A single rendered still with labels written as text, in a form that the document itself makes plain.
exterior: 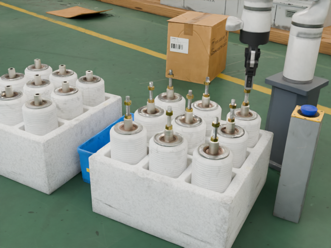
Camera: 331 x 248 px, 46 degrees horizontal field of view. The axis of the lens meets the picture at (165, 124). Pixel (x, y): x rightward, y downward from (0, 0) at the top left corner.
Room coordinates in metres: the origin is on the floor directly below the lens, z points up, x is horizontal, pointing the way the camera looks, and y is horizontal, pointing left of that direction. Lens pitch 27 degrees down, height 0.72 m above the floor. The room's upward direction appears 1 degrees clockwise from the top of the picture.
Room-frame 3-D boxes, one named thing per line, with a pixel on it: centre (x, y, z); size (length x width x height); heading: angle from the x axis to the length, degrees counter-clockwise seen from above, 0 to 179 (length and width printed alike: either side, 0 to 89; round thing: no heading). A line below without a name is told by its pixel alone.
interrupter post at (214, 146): (0.80, -0.11, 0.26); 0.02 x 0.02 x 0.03
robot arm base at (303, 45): (1.18, -0.41, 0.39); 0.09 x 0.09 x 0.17; 45
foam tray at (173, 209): (0.96, -0.06, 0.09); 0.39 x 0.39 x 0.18; 63
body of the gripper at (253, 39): (1.01, -0.22, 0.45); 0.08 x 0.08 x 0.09
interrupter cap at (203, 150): (0.80, -0.11, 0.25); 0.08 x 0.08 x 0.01
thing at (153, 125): (1.01, 0.04, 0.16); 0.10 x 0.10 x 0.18
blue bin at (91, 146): (1.13, 0.15, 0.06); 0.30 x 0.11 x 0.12; 153
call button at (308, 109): (0.89, -0.35, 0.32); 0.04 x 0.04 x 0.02
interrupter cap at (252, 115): (1.01, -0.22, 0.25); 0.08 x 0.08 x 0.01
